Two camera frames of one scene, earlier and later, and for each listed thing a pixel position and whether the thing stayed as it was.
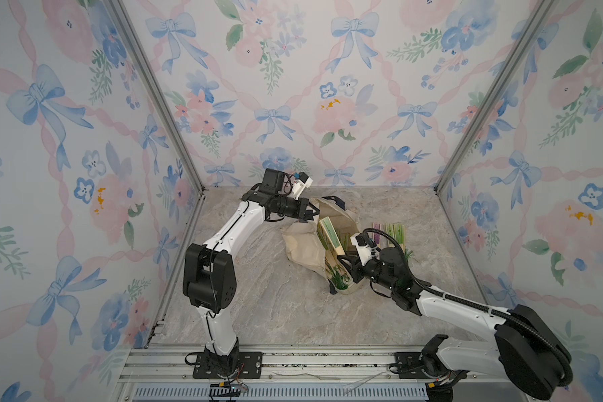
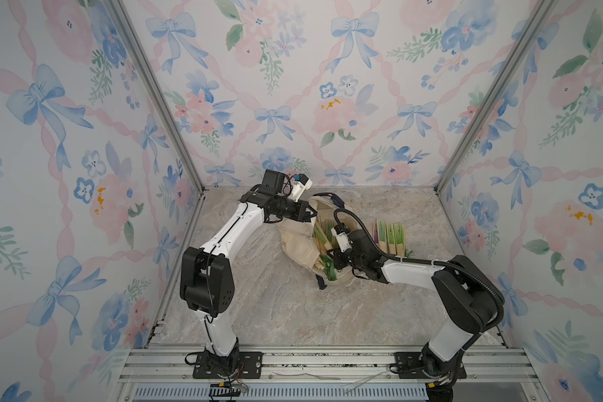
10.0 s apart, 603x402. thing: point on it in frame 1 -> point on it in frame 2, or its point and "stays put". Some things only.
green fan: (332, 248) -> (383, 242)
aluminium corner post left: (164, 105) stays put
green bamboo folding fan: (393, 229) stays put
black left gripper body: (291, 208) stays put
